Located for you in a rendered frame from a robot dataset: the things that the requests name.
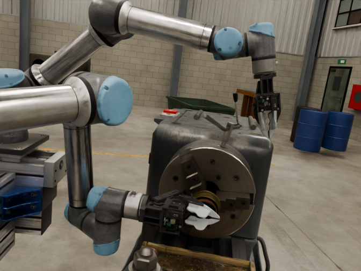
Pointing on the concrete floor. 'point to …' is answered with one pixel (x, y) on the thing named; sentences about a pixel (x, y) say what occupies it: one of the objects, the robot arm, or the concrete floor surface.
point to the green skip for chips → (197, 104)
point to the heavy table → (247, 102)
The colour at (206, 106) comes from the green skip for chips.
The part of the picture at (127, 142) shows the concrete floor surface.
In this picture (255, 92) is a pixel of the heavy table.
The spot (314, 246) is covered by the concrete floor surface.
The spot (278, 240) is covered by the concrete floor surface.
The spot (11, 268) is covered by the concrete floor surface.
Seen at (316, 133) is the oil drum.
